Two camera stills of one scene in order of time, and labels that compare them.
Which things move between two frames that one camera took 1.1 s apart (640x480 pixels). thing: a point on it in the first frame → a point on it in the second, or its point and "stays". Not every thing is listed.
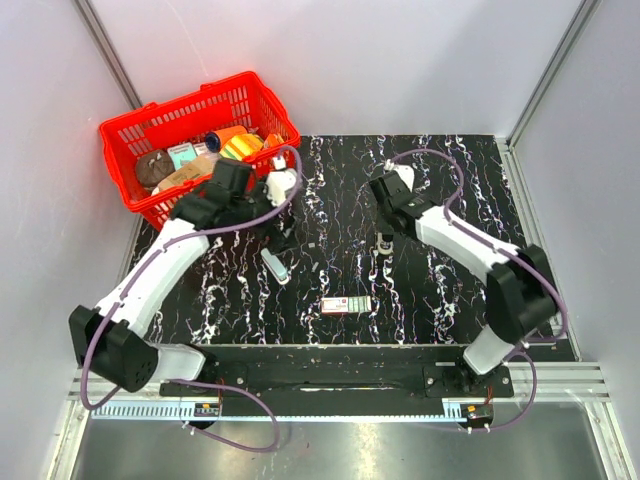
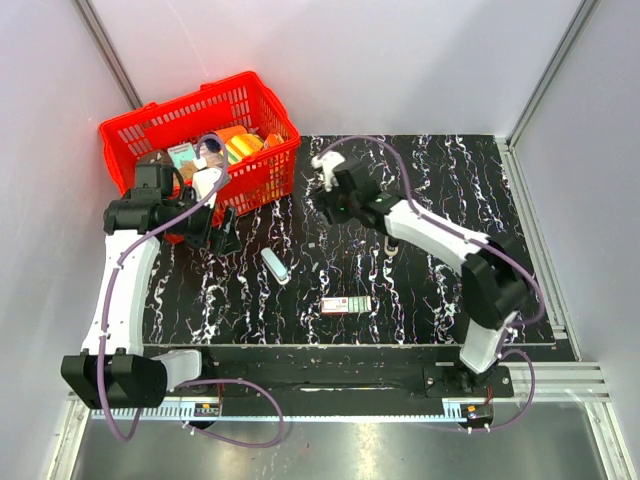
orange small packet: [273, 140] stays
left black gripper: [278, 240] → [220, 241]
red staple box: [346, 304] stays
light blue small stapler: [275, 267] stays
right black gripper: [381, 207] → [326, 200]
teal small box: [183, 152] stays
